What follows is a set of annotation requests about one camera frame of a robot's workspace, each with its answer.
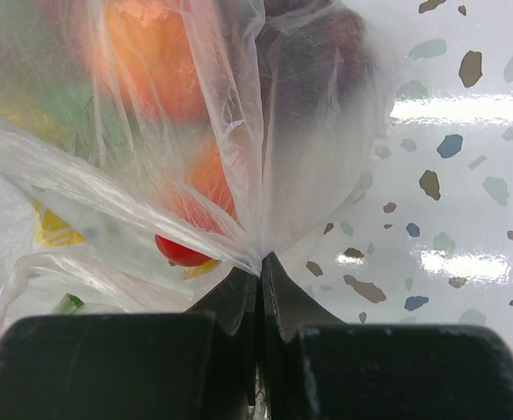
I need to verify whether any clear plastic fruit bag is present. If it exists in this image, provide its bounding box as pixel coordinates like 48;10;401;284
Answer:
0;1;397;312

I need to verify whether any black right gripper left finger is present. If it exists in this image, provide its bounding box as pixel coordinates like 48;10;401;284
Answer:
0;269;257;419

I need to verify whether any orange peach toy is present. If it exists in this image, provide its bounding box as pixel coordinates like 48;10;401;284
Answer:
90;1;207;123

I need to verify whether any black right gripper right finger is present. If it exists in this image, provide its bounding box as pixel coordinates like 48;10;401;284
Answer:
261;255;513;419

